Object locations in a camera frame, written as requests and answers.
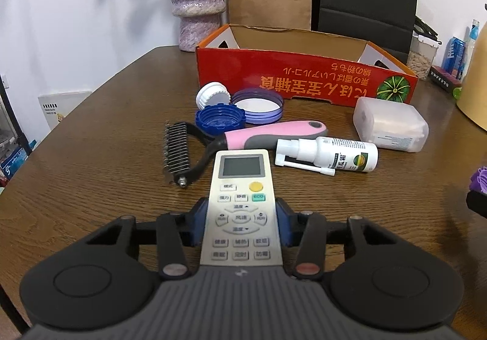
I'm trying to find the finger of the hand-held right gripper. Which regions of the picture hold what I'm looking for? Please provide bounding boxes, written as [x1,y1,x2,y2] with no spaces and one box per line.
[466,190,487,220]

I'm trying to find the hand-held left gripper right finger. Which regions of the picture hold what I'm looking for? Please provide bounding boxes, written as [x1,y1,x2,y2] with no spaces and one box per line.
[276,199,398,280]

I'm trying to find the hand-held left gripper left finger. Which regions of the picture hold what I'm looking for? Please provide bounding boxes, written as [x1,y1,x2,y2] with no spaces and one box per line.
[86,199,209,280]

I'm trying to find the purple ridged lid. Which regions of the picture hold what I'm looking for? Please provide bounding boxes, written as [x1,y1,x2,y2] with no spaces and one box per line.
[469,166,487,195]

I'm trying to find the white remote control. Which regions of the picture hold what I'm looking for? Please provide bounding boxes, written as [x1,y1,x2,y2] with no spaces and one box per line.
[200,149,284,267]

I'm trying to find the white spray bottle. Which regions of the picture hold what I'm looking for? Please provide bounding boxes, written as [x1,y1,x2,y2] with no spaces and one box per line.
[275,136,380,177]

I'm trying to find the pink handled pet comb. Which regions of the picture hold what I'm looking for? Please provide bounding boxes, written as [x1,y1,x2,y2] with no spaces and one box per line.
[162,120,329,187]

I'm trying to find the blue ridged lid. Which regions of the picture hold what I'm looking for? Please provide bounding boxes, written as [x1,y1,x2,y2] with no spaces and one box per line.
[195,104,244,136]

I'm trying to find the clear plastic swab box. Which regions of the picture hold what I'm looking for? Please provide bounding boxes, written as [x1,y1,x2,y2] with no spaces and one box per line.
[352,97,430,154]

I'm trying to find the lavender lid white inside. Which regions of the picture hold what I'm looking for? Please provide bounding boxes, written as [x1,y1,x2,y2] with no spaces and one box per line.
[231,87,286,125]

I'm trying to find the white ridged cap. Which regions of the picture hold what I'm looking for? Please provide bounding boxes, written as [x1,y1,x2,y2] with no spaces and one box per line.
[196,82,232,110]

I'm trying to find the red cardboard box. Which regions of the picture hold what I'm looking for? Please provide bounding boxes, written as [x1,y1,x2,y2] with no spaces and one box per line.
[195,24,419,107]

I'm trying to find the yellow thermos jug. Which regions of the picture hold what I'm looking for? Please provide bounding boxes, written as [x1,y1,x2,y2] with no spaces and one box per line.
[456,19,487,132]

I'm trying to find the clear seed container black lid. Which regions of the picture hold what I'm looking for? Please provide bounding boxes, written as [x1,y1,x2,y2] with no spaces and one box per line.
[406,16,440,81]

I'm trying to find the blue white carton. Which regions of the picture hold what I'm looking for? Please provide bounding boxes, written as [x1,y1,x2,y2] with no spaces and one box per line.
[0,140,37,180]

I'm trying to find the white wall panel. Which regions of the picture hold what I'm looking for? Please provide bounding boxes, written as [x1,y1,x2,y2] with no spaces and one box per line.
[37,91,93,132]

